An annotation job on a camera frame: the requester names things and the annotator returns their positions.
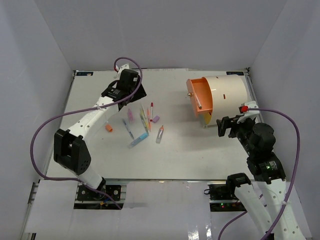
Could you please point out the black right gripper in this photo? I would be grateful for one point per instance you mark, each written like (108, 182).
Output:
(221, 124)

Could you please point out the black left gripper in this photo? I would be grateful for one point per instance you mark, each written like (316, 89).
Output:
(141, 93)

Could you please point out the red cap white pen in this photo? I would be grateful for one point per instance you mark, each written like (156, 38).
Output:
(151, 111)

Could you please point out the cream round drawer organizer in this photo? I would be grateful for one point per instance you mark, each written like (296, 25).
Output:
(226, 94)

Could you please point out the orange top drawer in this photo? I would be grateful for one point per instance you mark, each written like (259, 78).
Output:
(201, 87)

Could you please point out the blue white pen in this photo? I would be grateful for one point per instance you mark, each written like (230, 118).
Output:
(197, 101)
(128, 129)

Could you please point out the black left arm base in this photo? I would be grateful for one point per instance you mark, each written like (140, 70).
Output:
(85, 194)

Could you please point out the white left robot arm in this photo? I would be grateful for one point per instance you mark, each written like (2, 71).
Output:
(70, 146)

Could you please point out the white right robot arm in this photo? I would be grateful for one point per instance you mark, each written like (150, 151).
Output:
(275, 218)

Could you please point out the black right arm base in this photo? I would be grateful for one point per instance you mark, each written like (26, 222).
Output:
(220, 199)

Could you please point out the yellow highlighter pen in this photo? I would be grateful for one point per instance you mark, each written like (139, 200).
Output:
(144, 118)

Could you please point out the pink clear highlighter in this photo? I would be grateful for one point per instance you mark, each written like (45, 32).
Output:
(130, 115)

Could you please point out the purple eraser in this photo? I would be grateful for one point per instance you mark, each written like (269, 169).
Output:
(156, 119)

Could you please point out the orange highlighter pen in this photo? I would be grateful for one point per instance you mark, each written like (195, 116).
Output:
(149, 120)

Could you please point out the blue cap clear highlighter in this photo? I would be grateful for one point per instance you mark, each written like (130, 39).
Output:
(138, 140)

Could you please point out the orange cap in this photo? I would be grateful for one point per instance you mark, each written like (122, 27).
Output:
(109, 128)

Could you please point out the orange tip clear highlighter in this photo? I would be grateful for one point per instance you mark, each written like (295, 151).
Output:
(160, 134)

